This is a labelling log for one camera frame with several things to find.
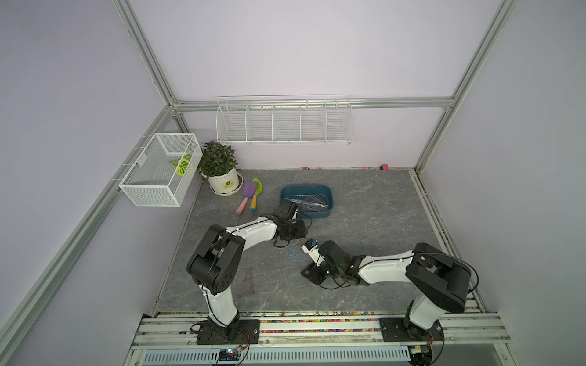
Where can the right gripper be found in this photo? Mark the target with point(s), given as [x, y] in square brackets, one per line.
[311, 273]

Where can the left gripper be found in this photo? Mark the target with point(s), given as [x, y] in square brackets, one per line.
[301, 230]

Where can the clear straight ruler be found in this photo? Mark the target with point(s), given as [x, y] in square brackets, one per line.
[309, 202]

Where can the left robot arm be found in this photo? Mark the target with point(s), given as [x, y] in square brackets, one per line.
[213, 265]

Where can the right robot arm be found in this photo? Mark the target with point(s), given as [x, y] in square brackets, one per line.
[443, 280]

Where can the teal plastic storage box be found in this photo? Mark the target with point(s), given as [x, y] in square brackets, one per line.
[309, 189]

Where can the white pot saucer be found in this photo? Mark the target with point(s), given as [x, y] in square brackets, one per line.
[241, 183]

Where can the white plant pot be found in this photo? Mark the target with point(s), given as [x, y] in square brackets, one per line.
[224, 184]

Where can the green potted plant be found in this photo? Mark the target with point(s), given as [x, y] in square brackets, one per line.
[217, 159]

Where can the green item in basket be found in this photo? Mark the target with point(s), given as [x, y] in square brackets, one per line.
[182, 164]

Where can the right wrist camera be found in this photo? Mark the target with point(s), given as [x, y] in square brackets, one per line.
[311, 248]

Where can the green shovel yellow handle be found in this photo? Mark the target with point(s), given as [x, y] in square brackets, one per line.
[258, 191]

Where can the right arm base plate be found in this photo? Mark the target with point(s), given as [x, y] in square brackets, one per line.
[411, 329]

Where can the white wire wall shelf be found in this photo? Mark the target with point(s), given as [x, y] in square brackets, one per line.
[285, 121]

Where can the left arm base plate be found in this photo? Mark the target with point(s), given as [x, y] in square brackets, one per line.
[228, 331]

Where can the white wire side basket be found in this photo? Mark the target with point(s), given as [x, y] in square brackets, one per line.
[151, 180]

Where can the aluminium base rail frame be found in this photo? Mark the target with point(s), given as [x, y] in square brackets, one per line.
[324, 339]

